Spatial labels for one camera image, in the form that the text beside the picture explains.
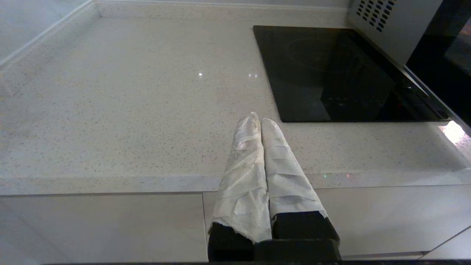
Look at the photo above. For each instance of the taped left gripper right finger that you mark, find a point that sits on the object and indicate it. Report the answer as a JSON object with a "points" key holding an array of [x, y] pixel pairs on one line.
{"points": [[290, 191]]}

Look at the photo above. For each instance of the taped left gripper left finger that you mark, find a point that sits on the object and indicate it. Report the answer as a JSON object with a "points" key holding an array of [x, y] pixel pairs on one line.
{"points": [[243, 184]]}

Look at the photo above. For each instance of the white cabinet front panel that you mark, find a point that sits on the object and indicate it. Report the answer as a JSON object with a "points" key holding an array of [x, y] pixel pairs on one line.
{"points": [[456, 248], [386, 217], [103, 228]]}

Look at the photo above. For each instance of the black glass induction cooktop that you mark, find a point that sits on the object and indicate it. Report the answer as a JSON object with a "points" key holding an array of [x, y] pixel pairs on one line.
{"points": [[331, 73]]}

